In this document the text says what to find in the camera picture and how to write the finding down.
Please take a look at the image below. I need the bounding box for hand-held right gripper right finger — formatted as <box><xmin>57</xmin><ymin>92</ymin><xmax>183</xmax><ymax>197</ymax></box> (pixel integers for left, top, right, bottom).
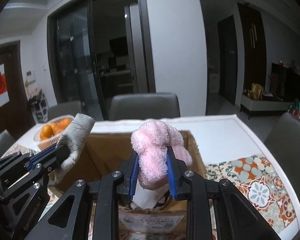
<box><xmin>167</xmin><ymin>147</ymin><xmax>282</xmax><ymax>240</ymax></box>

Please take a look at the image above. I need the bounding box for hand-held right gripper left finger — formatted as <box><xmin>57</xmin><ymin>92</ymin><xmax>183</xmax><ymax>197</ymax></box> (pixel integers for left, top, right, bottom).
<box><xmin>25</xmin><ymin>151</ymin><xmax>140</xmax><ymax>240</ymax></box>

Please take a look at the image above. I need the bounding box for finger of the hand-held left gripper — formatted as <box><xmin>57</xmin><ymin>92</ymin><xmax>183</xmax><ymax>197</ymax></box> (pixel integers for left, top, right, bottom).
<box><xmin>27</xmin><ymin>144</ymin><xmax>70</xmax><ymax>165</ymax></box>
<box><xmin>31</xmin><ymin>155</ymin><xmax>72</xmax><ymax>175</ymax></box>

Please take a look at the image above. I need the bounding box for black white striped sock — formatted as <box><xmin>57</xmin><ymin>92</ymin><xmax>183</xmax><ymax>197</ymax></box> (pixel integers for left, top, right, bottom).
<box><xmin>154</xmin><ymin>192</ymin><xmax>172</xmax><ymax>208</ymax></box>

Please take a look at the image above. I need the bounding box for pale purple cloth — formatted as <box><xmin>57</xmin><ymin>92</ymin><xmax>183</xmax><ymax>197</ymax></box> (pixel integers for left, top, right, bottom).
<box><xmin>134</xmin><ymin>185</ymin><xmax>165</xmax><ymax>208</ymax></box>

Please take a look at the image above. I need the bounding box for grey patterned cloth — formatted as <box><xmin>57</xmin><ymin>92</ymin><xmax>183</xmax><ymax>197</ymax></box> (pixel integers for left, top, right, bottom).
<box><xmin>51</xmin><ymin>113</ymin><xmax>96</xmax><ymax>184</ymax></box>

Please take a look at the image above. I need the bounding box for brown cardboard box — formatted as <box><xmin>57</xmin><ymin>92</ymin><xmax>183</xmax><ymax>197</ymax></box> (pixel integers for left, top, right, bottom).
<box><xmin>47</xmin><ymin>130</ymin><xmax>208</xmax><ymax>233</ymax></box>

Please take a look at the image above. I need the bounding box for pink fluffy sock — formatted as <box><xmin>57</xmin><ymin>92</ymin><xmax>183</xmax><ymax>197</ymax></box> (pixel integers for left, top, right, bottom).
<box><xmin>130</xmin><ymin>120</ymin><xmax>193</xmax><ymax>191</ymax></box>

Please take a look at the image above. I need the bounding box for clear plastic fruit basket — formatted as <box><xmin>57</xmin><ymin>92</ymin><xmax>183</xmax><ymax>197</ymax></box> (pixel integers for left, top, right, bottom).
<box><xmin>33</xmin><ymin>115</ymin><xmax>74</xmax><ymax>151</ymax></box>

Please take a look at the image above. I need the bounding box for pile of oranges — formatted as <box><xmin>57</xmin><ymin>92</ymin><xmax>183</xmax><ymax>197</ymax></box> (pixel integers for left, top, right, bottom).
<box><xmin>39</xmin><ymin>118</ymin><xmax>72</xmax><ymax>141</ymax></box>

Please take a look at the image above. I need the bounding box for grey dining chair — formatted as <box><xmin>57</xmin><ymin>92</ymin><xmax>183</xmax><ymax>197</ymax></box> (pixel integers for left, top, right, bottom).
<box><xmin>109</xmin><ymin>92</ymin><xmax>181</xmax><ymax>121</ymax></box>
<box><xmin>0</xmin><ymin>130</ymin><xmax>16</xmax><ymax>162</ymax></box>
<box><xmin>47</xmin><ymin>101</ymin><xmax>82</xmax><ymax>123</ymax></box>
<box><xmin>263</xmin><ymin>112</ymin><xmax>300</xmax><ymax>178</ymax></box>

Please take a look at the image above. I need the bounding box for shoe rack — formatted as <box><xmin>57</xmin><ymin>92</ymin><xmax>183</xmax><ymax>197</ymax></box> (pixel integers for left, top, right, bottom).
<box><xmin>28</xmin><ymin>96</ymin><xmax>49</xmax><ymax>124</ymax></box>

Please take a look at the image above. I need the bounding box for dark wooden door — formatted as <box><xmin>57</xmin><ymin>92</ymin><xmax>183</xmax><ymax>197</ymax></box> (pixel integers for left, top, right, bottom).
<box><xmin>0</xmin><ymin>40</ymin><xmax>26</xmax><ymax>141</ymax></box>

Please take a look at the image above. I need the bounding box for dark sliding glass door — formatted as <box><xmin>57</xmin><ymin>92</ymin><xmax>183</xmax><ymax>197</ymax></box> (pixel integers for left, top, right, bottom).
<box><xmin>47</xmin><ymin>0</ymin><xmax>156</xmax><ymax>121</ymax></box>

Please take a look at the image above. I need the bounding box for white low cabinet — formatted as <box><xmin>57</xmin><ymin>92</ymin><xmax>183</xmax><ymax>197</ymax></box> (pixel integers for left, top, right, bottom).
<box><xmin>240</xmin><ymin>93</ymin><xmax>294</xmax><ymax>119</ymax></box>

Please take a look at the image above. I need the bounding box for dark interior door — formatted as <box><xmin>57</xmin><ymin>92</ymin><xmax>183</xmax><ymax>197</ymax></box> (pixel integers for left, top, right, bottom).
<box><xmin>217</xmin><ymin>15</ymin><xmax>238</xmax><ymax>106</ymax></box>

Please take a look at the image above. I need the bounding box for dark display cabinet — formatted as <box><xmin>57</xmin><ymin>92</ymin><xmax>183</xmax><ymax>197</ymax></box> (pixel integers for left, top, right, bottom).
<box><xmin>271</xmin><ymin>62</ymin><xmax>300</xmax><ymax>103</ymax></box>

